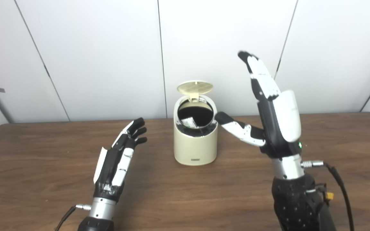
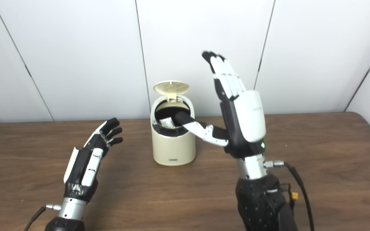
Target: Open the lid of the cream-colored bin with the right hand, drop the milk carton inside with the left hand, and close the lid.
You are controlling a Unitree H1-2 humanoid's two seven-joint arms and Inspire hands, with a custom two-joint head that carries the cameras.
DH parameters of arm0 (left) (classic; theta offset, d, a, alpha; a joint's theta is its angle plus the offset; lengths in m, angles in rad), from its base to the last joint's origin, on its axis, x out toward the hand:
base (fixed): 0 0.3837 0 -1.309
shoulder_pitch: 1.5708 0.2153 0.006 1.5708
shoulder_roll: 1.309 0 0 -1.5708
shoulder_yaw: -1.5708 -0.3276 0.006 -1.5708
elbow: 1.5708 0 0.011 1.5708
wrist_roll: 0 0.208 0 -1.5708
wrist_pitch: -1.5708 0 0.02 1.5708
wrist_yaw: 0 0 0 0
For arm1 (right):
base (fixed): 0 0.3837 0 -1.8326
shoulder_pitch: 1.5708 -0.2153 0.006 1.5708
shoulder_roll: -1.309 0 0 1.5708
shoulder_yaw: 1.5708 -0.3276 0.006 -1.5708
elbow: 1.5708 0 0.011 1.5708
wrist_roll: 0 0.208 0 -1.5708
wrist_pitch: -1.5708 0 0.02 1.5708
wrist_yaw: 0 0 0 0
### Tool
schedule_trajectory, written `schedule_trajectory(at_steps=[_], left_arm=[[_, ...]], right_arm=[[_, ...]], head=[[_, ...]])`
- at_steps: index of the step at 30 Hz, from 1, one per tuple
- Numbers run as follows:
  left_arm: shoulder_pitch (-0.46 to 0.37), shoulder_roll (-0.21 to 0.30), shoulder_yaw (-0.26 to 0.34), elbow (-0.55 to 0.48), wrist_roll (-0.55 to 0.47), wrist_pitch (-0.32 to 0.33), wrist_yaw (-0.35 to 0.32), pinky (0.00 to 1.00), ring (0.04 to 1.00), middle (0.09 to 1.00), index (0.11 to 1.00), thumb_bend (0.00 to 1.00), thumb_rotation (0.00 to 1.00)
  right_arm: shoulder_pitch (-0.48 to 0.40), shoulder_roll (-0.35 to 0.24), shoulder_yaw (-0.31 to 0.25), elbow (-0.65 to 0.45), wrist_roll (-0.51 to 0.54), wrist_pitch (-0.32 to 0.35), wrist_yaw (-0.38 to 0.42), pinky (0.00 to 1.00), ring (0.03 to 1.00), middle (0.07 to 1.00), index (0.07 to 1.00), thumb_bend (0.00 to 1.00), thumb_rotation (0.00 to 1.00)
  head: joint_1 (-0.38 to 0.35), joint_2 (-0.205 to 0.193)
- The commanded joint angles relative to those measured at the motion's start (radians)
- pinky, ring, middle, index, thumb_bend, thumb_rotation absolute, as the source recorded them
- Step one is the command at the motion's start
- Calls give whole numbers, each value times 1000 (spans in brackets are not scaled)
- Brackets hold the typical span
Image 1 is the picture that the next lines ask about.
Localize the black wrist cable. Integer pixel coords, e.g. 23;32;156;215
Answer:
301;160;355;231
55;204;92;231

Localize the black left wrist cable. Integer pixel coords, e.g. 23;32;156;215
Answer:
55;204;92;231

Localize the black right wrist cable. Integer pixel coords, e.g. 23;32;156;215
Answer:
301;160;355;231

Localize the green white milk carton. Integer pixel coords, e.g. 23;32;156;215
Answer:
181;117;198;128

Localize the cream-colored bin body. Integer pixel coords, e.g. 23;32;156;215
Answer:
173;94;218;166

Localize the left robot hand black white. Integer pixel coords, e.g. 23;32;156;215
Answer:
93;117;147;202

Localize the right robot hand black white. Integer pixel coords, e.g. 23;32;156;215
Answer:
216;51;303;159

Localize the cream round bin lid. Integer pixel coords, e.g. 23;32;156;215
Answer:
177;81;214;102

